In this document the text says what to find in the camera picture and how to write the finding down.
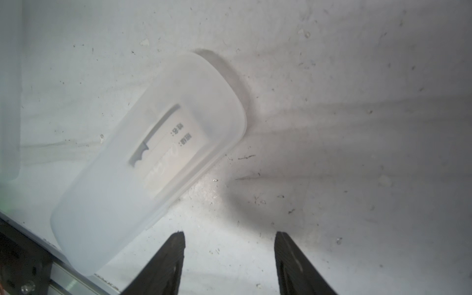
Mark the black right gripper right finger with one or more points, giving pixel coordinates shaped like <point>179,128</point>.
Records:
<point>296,274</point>

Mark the clear pencil case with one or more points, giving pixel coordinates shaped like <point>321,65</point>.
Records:
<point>11,88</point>
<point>186,120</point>

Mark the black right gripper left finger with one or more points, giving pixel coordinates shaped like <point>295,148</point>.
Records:
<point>162,275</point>

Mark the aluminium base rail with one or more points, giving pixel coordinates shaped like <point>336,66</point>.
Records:
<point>27,268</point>

